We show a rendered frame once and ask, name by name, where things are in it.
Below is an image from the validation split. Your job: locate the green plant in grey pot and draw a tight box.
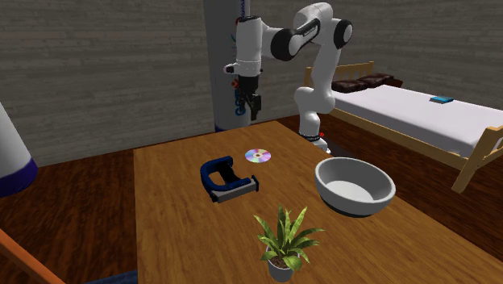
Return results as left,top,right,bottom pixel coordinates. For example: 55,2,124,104
252,203,326,284

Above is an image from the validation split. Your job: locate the white bowl with dark base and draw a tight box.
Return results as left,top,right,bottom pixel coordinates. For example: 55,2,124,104
314,157,397,219

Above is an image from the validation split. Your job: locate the blue and grey clamp tool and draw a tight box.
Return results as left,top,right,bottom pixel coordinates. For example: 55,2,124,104
199,155,260,204

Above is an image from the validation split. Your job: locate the orange wooden furniture edge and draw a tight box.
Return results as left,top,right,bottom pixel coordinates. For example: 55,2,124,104
0,228,67,284

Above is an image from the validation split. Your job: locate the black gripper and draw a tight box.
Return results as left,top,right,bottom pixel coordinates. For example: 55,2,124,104
235,73,263,122

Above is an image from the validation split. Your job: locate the wooden bed with white mattress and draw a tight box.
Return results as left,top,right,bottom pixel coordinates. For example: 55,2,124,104
304,61,503,194

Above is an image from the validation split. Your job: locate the dark robot stand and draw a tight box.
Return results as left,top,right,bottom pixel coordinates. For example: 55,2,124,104
324,140,350,159

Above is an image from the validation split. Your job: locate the wooden table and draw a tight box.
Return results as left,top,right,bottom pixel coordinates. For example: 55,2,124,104
132,119,503,284

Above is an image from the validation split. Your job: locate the shiny compact disc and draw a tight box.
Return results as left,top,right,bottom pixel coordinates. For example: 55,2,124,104
244,148,272,165

